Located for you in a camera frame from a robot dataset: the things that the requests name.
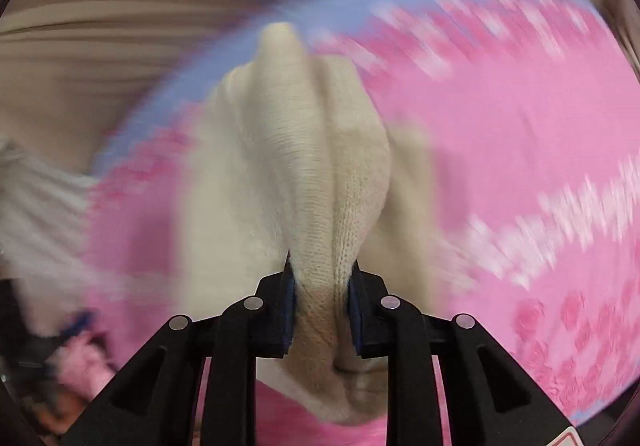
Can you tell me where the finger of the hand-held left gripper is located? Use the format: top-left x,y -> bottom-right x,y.
59,310 -> 97,338

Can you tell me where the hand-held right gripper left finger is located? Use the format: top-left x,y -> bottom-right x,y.
60,250 -> 299,446

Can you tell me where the pink floral bed sheet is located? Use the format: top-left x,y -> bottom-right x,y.
82,0 -> 640,446

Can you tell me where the cream sweater with black hearts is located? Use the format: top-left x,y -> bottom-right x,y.
177,21 -> 443,427

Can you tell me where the beige cloth backdrop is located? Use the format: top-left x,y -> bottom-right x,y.
0,0 -> 628,177

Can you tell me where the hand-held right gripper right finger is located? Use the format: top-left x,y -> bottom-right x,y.
347,260 -> 591,446

